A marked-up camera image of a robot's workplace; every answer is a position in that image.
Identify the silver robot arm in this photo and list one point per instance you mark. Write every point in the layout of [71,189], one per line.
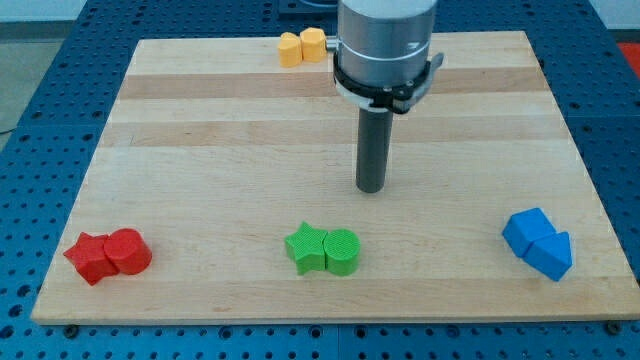
[384,43]

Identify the green star block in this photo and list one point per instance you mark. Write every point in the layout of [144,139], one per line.
[305,247]

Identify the green cylinder block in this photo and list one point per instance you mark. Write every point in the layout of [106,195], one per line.
[342,249]

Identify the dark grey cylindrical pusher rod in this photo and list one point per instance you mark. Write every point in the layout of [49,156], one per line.
[374,134]

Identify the wooden board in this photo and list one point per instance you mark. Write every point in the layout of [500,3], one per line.
[216,153]

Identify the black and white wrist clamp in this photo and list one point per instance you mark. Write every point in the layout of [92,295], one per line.
[385,94]

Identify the yellow heart block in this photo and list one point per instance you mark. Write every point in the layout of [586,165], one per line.
[289,50]

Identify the yellow hexagon block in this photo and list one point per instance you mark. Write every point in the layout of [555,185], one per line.
[313,42]

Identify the red cylinder block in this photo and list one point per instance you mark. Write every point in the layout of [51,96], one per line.
[128,251]

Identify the blue cube block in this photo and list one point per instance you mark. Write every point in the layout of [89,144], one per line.
[526,227]

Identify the red star block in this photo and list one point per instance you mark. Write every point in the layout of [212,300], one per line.
[89,259]

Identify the blue triangle block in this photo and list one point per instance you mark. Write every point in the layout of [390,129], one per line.
[551,255]

